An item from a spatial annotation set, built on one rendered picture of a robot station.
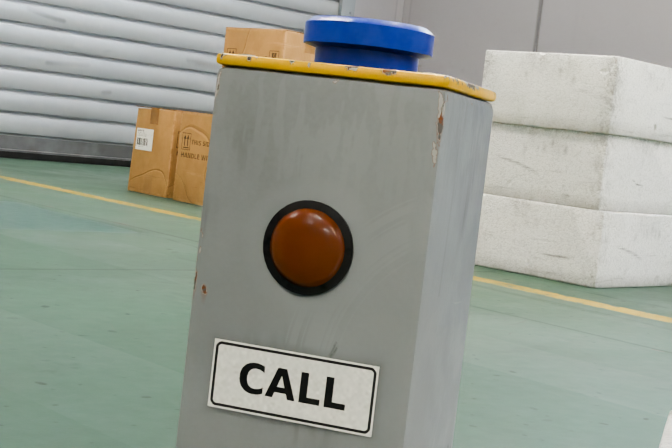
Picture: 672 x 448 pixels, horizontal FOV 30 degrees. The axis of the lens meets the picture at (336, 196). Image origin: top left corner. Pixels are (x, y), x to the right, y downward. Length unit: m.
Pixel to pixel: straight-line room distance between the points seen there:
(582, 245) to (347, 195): 2.65
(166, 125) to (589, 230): 1.81
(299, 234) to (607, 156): 2.65
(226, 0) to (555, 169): 3.68
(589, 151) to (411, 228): 2.66
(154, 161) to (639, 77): 1.91
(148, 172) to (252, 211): 4.02
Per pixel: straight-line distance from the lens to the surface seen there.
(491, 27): 7.04
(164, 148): 4.31
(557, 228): 3.03
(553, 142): 3.06
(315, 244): 0.35
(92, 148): 6.06
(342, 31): 0.37
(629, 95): 3.02
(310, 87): 0.36
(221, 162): 0.36
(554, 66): 3.07
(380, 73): 0.35
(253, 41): 4.21
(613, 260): 3.04
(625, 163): 3.05
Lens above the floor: 0.30
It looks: 3 degrees down
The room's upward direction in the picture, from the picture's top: 7 degrees clockwise
